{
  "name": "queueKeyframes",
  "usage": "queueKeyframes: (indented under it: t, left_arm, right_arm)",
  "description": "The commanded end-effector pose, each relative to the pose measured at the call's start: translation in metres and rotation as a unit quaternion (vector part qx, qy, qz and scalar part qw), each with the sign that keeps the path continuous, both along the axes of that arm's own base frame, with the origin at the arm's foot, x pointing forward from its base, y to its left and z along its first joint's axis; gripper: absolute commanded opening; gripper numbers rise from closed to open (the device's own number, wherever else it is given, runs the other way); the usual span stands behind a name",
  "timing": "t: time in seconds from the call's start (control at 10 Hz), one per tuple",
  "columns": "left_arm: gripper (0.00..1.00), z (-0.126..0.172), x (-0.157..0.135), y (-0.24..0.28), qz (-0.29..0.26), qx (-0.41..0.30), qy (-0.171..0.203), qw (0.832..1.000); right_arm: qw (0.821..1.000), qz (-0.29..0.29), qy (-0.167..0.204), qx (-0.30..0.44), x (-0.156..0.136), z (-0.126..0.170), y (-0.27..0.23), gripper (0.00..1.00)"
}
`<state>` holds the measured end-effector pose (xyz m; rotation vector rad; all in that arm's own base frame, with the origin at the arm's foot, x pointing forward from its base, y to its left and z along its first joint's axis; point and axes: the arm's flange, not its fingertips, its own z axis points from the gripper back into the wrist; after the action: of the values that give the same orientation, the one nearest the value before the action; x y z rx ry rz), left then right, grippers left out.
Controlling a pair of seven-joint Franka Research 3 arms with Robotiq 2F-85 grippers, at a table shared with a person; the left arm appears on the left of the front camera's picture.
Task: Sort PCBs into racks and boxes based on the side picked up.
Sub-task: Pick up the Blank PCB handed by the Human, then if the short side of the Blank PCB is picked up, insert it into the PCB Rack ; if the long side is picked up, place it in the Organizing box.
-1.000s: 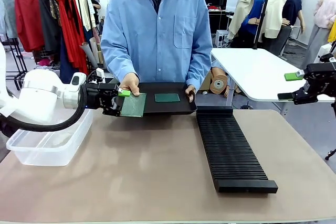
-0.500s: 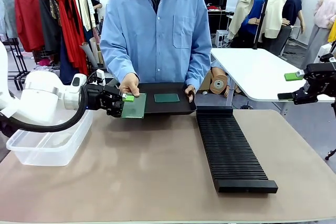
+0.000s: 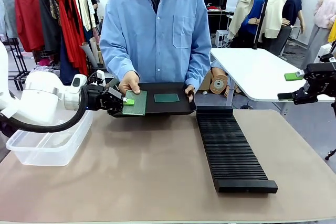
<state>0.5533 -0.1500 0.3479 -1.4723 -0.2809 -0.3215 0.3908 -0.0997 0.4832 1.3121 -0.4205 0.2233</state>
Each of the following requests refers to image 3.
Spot mannequin pink sweater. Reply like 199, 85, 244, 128
301, 0, 336, 70

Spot person's left forearm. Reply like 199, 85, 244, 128
185, 48, 213, 91

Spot dark green PCB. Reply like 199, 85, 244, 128
154, 93, 181, 103

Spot person's right hand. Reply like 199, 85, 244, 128
118, 72, 141, 95

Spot red hanging shirt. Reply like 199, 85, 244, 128
14, 0, 46, 53

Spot cream hanging garment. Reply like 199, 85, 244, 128
75, 0, 97, 32

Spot clear plastic storage box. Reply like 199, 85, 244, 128
6, 110, 94, 167

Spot brown cardboard spool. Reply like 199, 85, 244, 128
209, 66, 232, 98

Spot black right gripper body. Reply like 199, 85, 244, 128
303, 62, 336, 97

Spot grey blue hanging garment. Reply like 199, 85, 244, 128
0, 0, 19, 40

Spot black tripod leg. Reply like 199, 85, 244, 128
324, 148, 336, 161

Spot black tripod pole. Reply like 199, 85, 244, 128
251, 0, 272, 50

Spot red hanging dress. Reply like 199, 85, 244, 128
56, 0, 89, 77

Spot black slotted PCB rack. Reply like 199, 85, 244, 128
196, 105, 278, 194

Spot black plastic tray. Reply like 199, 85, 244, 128
114, 82, 197, 118

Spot mannequin beige jacket blue shirt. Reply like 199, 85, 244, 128
227, 0, 271, 49

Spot light green perforated PCB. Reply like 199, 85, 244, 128
121, 90, 148, 116

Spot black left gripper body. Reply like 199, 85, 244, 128
85, 84, 121, 111

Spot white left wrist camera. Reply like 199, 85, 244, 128
96, 69, 107, 87

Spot person's right forearm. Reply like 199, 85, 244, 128
99, 45, 140, 83

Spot mannequin cream jacket navy top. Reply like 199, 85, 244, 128
263, 0, 307, 57

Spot dark grey hanging garment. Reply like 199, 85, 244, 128
38, 0, 62, 57

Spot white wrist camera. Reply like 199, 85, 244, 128
314, 42, 332, 63
96, 69, 107, 87

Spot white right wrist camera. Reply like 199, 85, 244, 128
314, 42, 332, 63

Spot white table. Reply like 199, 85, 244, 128
209, 47, 336, 103

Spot cardboard tube rolls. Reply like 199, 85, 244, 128
79, 37, 106, 69

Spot person's blue shirt torso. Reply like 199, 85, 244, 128
101, 0, 212, 84

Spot white computer case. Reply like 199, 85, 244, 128
214, 29, 230, 48

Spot person's left hand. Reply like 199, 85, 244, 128
184, 84, 196, 103

